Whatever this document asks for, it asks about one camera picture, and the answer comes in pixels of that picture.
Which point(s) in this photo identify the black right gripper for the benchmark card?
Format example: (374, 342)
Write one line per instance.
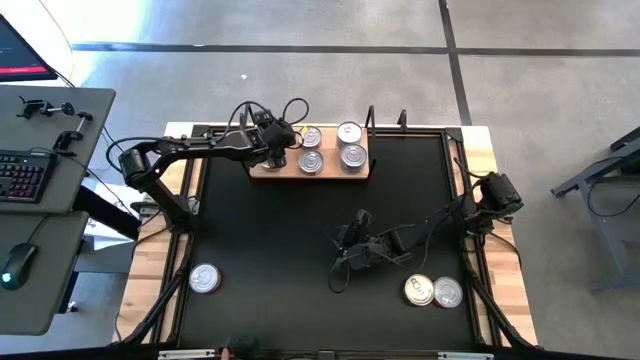
(360, 252)

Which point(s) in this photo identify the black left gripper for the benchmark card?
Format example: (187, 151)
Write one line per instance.
(279, 137)

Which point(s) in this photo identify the red-labelled tuna can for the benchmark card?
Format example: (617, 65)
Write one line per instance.
(203, 278)
(312, 140)
(448, 292)
(311, 161)

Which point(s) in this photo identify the green-labelled can silver lid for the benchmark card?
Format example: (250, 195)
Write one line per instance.
(349, 132)
(353, 156)

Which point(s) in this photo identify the blue-labelled seafood can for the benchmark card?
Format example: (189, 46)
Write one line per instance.
(419, 289)

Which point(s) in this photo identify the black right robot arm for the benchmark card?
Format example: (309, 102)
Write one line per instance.
(435, 225)

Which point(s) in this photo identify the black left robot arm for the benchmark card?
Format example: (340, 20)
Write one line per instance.
(200, 146)

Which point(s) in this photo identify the black table mat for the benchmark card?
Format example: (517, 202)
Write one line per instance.
(390, 330)

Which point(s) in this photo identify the person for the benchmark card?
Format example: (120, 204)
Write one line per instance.
(242, 346)

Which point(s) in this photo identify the black screw clamp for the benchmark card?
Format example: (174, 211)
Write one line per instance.
(42, 107)
(72, 131)

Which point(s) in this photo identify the grey desk top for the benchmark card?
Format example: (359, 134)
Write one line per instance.
(45, 300)
(30, 132)

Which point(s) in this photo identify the black backlit keyboard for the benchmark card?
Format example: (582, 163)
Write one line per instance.
(22, 175)

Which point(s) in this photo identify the black computer monitor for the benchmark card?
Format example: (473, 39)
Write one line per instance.
(20, 50)

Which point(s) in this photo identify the black computer mouse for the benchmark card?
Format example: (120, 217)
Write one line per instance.
(17, 265)

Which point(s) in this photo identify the wooden shelf with black frame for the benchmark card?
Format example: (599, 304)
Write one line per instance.
(330, 167)

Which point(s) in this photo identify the black aluminium table frame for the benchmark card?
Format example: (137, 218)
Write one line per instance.
(387, 130)

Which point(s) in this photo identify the black metal bracket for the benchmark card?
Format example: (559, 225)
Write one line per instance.
(402, 120)

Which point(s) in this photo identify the black table-level camera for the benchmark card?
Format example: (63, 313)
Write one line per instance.
(326, 355)

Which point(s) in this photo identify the grey arm base bracket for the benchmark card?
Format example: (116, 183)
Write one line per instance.
(142, 209)

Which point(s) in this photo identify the silver aluminium bracket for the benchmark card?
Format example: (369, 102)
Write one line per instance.
(465, 356)
(186, 354)

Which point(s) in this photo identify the grey metal table frame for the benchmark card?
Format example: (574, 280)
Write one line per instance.
(600, 200)

